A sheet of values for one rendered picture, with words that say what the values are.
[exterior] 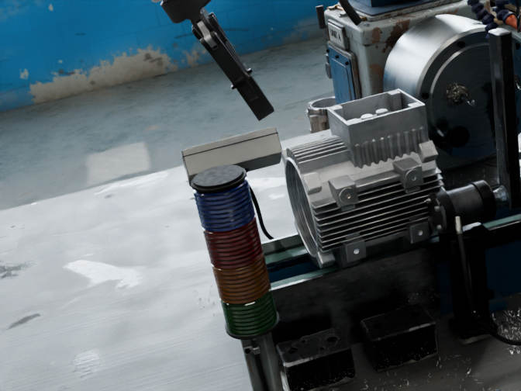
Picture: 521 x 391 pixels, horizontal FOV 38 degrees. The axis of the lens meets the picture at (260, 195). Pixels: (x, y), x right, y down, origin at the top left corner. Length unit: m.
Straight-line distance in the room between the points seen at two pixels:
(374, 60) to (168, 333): 0.70
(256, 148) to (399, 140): 0.30
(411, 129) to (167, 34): 5.59
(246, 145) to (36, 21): 5.40
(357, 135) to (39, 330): 0.72
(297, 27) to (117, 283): 5.41
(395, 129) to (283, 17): 5.67
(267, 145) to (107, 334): 0.44
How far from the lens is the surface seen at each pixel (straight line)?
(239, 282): 0.82
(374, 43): 1.60
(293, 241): 1.27
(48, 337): 1.46
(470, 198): 1.08
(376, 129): 1.11
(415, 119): 1.13
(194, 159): 1.31
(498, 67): 1.05
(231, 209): 0.78
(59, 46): 6.66
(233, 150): 1.31
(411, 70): 1.45
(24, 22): 6.65
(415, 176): 1.10
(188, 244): 1.63
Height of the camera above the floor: 1.51
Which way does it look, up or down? 23 degrees down
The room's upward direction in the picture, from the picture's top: 12 degrees counter-clockwise
